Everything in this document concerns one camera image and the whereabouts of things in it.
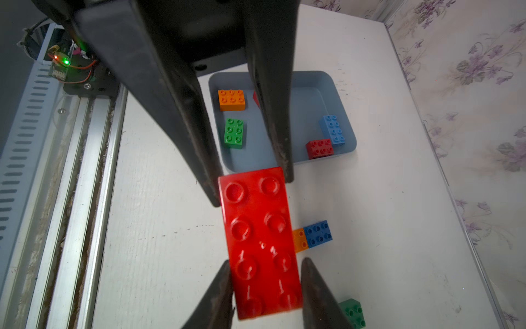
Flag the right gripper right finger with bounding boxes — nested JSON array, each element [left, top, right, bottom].
[[301, 258, 353, 328]]

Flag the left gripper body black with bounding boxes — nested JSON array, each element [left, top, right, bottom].
[[30, 0, 251, 79]]

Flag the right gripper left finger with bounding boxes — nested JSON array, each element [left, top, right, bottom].
[[182, 260, 234, 329]]

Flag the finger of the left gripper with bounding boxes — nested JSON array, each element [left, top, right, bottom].
[[242, 1, 299, 182], [75, 1, 223, 207]]

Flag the green lego brick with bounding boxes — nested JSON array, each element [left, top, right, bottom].
[[338, 298, 366, 329], [223, 118, 245, 149]]

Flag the long red lego brick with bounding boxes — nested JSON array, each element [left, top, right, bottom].
[[219, 167, 303, 320]]

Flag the orange lego brick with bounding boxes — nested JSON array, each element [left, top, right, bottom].
[[293, 228, 310, 253], [218, 90, 246, 112]]

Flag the dark blue small lego brick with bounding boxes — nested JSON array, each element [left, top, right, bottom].
[[304, 221, 332, 248]]

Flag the blue-grey plastic tray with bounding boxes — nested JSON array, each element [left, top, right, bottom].
[[208, 71, 357, 173]]

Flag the light blue lego brick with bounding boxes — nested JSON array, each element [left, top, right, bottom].
[[319, 115, 346, 147]]

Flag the small red lego brick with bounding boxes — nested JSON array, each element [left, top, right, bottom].
[[305, 138, 334, 160]]

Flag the white slotted cable duct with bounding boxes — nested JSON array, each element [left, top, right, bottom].
[[1, 49, 59, 280]]

